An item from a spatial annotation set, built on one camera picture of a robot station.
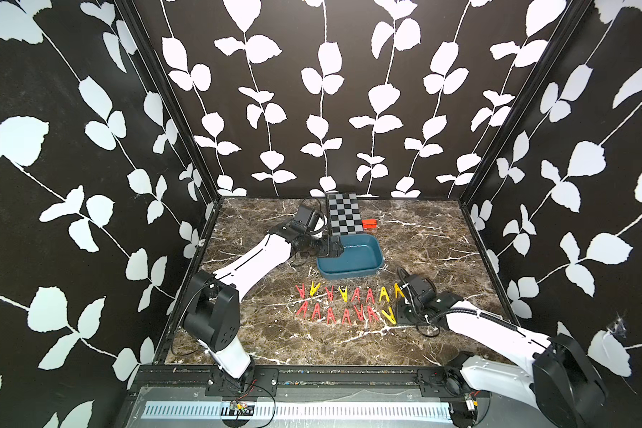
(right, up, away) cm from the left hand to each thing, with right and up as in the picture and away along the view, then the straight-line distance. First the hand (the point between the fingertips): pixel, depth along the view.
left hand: (334, 246), depth 85 cm
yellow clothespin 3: (+17, -17, +6) cm, 25 cm away
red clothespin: (-11, -16, +6) cm, 21 cm away
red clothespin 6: (-6, -22, +2) cm, 22 cm away
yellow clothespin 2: (+4, -17, +5) cm, 19 cm away
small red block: (+15, +7, +25) cm, 31 cm away
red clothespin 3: (+8, -17, +5) cm, 20 cm away
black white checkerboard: (+5, +12, +27) cm, 30 cm away
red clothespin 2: (-1, -17, +5) cm, 18 cm away
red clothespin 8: (+4, -23, 0) cm, 23 cm away
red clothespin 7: (-1, -23, 0) cm, 23 cm away
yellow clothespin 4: (+19, -23, 0) cm, 30 cm away
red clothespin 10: (+12, -23, +1) cm, 26 cm away
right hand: (+20, -21, 0) cm, 29 cm away
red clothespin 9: (+9, -23, +1) cm, 24 cm away
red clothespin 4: (+13, -18, +5) cm, 22 cm away
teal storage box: (+11, -6, +18) cm, 22 cm away
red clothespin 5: (-10, -21, +2) cm, 23 cm away
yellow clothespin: (-7, -16, +7) cm, 19 cm away
